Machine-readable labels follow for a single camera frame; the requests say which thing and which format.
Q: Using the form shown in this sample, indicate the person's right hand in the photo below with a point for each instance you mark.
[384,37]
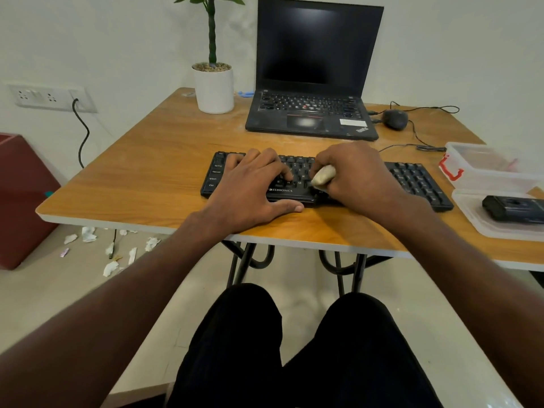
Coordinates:
[365,178]

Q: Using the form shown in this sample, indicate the person's left hand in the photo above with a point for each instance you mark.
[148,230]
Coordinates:
[244,195]

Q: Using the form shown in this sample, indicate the person's left little finger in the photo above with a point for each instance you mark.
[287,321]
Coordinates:
[233,160]

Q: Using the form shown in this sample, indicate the person's left thumb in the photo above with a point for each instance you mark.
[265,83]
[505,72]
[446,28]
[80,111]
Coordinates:
[287,206]

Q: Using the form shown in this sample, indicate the person's left middle finger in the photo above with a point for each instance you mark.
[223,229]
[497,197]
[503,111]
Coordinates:
[268,155]

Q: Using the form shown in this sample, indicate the person's right fingers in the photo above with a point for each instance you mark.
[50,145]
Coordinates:
[329,157]

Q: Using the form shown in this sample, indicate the white cleaning wipe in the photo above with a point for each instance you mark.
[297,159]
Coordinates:
[323,175]

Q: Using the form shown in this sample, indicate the black computer keyboard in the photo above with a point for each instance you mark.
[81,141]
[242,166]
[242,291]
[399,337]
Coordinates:
[418,182]

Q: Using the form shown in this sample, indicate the person's right forearm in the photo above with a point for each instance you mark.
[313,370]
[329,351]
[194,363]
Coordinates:
[476,284]

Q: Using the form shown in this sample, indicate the person's left forearm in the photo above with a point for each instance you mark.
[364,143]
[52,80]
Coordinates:
[106,310]

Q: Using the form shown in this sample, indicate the small blue object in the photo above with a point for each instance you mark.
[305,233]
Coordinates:
[245,94]

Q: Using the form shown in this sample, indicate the white plant pot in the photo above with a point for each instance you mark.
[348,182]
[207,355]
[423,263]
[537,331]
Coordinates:
[214,91]

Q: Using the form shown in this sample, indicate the black computer mouse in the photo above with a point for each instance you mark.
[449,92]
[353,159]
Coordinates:
[395,119]

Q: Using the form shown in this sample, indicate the black laptop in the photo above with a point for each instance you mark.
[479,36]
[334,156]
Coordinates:
[316,50]

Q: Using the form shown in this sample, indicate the green plant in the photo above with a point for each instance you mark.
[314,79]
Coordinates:
[211,33]

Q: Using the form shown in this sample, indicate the clear plastic container lid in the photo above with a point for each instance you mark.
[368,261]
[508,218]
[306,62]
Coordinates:
[471,212]

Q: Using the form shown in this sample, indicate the clear plastic container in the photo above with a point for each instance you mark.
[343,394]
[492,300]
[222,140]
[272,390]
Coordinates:
[484,169]

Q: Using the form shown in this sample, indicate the person's left leg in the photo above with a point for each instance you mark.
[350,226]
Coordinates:
[231,356]

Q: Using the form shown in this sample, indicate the person's leg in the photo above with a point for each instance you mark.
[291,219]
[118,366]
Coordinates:
[231,356]
[361,361]

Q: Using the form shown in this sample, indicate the scattered white paper scraps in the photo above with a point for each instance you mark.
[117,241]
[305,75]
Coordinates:
[88,235]

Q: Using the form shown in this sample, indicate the person's right leg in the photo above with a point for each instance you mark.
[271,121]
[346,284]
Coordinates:
[361,361]

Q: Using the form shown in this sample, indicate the black rectangular device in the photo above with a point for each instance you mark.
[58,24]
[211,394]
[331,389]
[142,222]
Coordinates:
[512,209]

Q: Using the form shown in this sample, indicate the dark red box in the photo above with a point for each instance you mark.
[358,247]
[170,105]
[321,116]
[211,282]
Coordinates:
[23,199]

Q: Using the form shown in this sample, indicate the white wall socket panel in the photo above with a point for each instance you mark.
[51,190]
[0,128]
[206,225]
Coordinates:
[42,97]

